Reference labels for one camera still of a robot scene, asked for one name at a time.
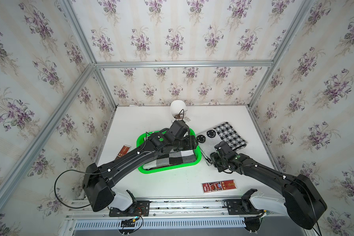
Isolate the red flat packet front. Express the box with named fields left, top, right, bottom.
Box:
left=201, top=180, right=237, bottom=193

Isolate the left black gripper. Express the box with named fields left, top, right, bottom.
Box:
left=171, top=134, right=200, bottom=152

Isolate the green plastic basket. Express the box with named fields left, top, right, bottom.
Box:
left=135, top=128, right=203, bottom=175

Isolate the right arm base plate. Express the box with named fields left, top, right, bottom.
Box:
left=224, top=198, right=265, bottom=215

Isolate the aluminium front rail frame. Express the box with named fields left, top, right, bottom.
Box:
left=58, top=197, right=322, bottom=236

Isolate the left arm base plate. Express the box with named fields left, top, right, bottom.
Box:
left=109, top=201, right=150, bottom=217

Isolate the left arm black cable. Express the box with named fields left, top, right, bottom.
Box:
left=53, top=169, right=92, bottom=210

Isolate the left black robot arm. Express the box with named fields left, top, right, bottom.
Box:
left=82, top=121, right=198, bottom=212

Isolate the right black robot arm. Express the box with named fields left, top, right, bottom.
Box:
left=210, top=141, right=327, bottom=230

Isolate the red snack packet left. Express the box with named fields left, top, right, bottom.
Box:
left=116, top=145, right=131, bottom=160

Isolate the black white checkered scarf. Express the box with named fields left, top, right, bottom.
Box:
left=143, top=150, right=197, bottom=171

